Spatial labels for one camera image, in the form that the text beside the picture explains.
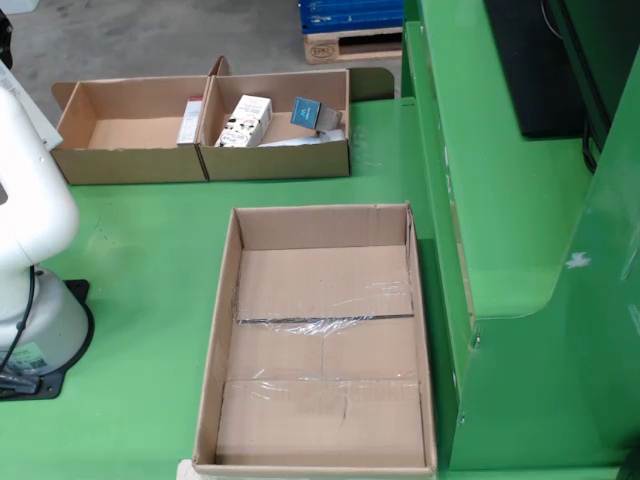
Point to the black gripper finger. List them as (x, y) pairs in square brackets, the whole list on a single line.
[(6, 40)]

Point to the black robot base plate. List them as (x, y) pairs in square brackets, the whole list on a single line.
[(50, 387)]

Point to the green metal cabinet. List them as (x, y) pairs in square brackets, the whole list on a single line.
[(525, 250)]

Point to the white plastic object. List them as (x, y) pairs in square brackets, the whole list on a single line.
[(20, 5)]

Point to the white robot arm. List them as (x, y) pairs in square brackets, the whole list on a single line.
[(30, 200)]

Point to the wooden pallet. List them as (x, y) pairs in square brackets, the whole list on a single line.
[(320, 50)]

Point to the large shallow cardboard tray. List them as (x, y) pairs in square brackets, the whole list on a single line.
[(320, 415)]

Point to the white box black spot print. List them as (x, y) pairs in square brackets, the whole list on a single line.
[(245, 122)]

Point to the open brown cardboard box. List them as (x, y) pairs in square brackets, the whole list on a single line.
[(275, 162), (140, 165)]

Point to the slim white pink box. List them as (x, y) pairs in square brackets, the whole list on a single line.
[(189, 125)]

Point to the small blue logo box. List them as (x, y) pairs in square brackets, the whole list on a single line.
[(305, 112)]

